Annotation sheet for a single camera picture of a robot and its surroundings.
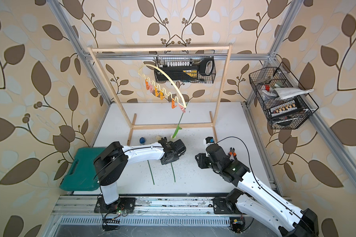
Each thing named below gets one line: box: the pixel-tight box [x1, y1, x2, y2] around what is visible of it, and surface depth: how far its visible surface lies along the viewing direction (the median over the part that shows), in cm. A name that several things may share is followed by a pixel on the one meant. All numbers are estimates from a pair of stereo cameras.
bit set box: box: [268, 98, 304, 119], surface depth 69 cm
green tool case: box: [59, 147, 107, 192], surface depth 81 cm
